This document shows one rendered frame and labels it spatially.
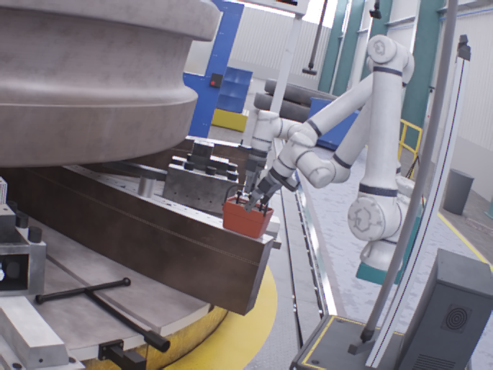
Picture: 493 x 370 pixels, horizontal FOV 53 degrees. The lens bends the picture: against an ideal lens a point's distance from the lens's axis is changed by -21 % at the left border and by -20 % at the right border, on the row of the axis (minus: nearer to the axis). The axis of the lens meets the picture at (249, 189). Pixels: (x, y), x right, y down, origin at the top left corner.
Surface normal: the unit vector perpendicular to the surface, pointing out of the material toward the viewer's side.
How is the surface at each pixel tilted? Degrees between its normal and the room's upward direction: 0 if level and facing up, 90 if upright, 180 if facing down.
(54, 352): 90
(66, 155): 90
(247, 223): 97
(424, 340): 90
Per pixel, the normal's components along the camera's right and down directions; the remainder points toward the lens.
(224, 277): -0.33, 0.12
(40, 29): 0.76, 0.33
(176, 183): 0.04, 0.23
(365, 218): -0.69, 0.13
